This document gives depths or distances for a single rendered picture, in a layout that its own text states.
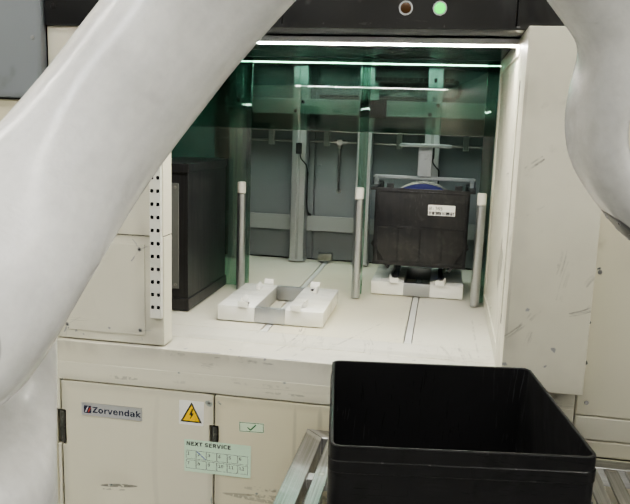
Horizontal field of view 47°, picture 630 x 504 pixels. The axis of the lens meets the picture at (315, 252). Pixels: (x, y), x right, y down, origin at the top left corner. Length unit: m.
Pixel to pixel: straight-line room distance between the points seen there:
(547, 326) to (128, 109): 0.79
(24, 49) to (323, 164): 1.00
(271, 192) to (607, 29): 1.54
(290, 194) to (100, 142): 1.62
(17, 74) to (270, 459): 0.77
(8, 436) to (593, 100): 0.54
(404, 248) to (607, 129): 1.05
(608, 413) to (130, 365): 0.79
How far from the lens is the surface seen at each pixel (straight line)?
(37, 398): 0.61
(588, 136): 0.68
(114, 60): 0.50
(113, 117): 0.49
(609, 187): 0.70
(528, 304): 1.12
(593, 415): 1.24
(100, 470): 1.42
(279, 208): 2.10
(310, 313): 1.40
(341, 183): 2.06
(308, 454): 1.15
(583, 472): 0.82
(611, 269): 1.18
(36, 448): 0.59
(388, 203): 1.66
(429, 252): 1.67
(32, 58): 1.31
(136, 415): 1.34
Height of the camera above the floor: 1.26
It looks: 10 degrees down
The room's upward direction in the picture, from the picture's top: 2 degrees clockwise
